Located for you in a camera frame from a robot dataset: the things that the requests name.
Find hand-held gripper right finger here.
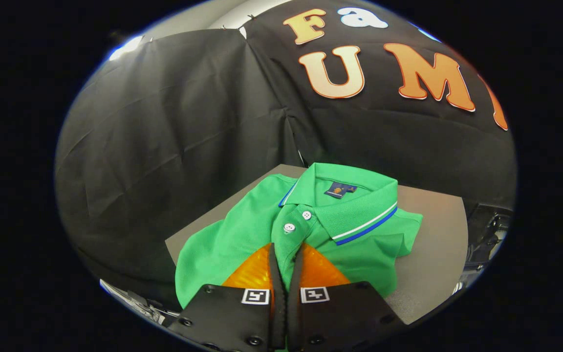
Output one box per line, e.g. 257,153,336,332
286,243,409,352

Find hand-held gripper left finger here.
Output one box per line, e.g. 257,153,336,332
168,243,287,352

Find green polo shirt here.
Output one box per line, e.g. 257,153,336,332
175,162,424,309

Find dark washing machine lid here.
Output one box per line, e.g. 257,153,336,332
460,203,513,277

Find grey side cabinet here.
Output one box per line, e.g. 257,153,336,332
165,164,469,326

